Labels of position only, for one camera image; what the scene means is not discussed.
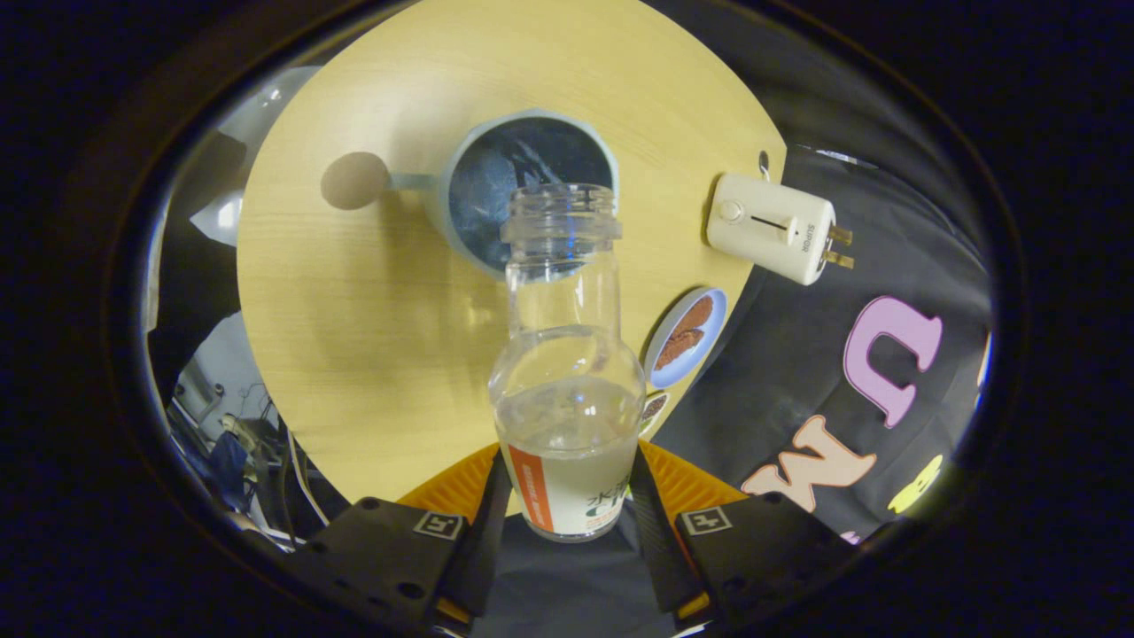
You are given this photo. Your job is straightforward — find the black backdrop cloth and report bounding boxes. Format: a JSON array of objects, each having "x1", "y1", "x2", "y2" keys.
[{"x1": 649, "y1": 0, "x2": 995, "y2": 543}]

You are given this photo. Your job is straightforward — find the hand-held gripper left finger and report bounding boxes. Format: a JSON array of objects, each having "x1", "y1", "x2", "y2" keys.
[{"x1": 288, "y1": 442, "x2": 515, "y2": 637}]

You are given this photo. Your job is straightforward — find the white plug adapter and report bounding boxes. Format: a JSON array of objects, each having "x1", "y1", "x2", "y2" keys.
[{"x1": 705, "y1": 172, "x2": 857, "y2": 287}]

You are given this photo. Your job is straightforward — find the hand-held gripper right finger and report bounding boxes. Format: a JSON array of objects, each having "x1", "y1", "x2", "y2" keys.
[{"x1": 625, "y1": 440, "x2": 857, "y2": 634}]

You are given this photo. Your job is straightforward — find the clear juice bottle orange label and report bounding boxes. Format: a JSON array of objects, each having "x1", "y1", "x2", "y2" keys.
[{"x1": 487, "y1": 183, "x2": 647, "y2": 543}]

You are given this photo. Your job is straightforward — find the small round dish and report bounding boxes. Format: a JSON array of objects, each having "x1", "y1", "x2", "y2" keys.
[{"x1": 639, "y1": 390, "x2": 672, "y2": 436}]

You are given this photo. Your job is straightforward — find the light blue cup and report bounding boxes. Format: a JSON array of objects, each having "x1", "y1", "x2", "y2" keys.
[{"x1": 388, "y1": 108, "x2": 621, "y2": 281}]

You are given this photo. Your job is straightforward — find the wooden table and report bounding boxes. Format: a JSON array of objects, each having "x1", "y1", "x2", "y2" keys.
[{"x1": 236, "y1": 0, "x2": 788, "y2": 516}]

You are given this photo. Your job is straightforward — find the blue plate with brown biscuits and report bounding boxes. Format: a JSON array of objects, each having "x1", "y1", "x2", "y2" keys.
[{"x1": 643, "y1": 286, "x2": 729, "y2": 390}]

